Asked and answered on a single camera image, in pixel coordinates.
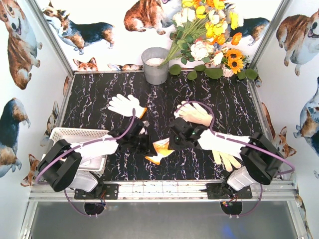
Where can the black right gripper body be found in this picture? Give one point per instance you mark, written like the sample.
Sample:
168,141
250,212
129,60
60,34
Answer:
173,135

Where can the white glove orange trim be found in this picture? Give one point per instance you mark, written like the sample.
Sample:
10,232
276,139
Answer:
161,147

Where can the white glove orange cuff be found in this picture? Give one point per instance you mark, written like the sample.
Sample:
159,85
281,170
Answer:
125,106

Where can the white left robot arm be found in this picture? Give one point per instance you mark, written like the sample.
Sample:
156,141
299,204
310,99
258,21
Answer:
60,166

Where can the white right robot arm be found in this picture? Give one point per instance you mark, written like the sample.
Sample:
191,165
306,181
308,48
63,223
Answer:
261,159

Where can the white plastic storage basket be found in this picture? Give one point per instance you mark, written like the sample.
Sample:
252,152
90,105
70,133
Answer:
76,135

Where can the cream glove far right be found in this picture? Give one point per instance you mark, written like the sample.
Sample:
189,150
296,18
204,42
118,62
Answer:
194,113

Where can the cream glove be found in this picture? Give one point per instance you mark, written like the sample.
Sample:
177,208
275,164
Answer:
227,160
194,113

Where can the cream glove near right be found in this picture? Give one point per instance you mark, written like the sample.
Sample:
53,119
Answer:
227,160

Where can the green moss stone far left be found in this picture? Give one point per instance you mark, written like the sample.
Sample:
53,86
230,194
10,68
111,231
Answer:
175,69

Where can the large green moss stone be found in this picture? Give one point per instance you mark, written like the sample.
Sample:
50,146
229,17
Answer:
214,73

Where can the white sunflower pot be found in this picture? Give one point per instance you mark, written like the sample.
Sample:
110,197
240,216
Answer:
227,72

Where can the grey metal bucket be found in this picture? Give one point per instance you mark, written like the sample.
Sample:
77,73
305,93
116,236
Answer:
154,65

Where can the sunflower bunch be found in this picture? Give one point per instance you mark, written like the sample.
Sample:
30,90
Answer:
235,60

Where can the green moss stone right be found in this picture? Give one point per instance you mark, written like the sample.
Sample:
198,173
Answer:
251,74

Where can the artificial flower bouquet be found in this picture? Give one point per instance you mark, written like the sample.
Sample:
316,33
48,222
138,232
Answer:
202,27

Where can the aluminium front rail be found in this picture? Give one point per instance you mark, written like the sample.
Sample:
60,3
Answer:
179,190

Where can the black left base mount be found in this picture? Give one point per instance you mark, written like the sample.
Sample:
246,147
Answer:
99,189

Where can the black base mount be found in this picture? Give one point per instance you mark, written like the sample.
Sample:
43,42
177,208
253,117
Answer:
99,189
218,189

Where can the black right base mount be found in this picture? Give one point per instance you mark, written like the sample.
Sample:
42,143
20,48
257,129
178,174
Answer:
218,189

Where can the aluminium frame post left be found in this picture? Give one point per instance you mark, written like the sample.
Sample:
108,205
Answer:
36,11

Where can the aluminium frame post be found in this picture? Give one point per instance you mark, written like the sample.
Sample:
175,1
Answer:
36,11
282,8

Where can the aluminium frame rail right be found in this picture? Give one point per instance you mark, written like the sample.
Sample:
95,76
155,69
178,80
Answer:
277,139

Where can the aluminium frame post right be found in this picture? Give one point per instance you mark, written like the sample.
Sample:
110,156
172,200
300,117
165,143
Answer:
282,8

